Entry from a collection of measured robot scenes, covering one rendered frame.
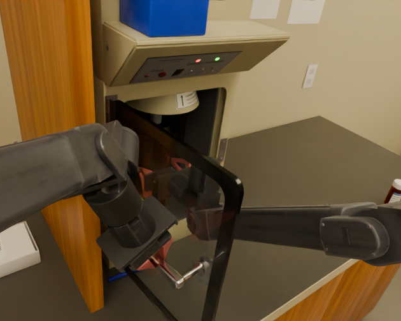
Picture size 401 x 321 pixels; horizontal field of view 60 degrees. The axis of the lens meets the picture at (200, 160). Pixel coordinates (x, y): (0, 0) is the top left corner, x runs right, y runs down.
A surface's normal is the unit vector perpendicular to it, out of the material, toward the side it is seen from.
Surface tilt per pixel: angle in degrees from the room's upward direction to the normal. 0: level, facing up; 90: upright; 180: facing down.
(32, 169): 60
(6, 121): 90
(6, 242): 0
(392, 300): 0
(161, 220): 25
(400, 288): 0
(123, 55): 90
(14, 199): 66
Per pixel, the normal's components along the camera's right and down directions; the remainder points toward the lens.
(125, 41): -0.81, 0.23
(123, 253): -0.21, -0.66
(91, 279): 0.58, 0.48
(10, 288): 0.12, -0.84
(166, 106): 0.22, 0.15
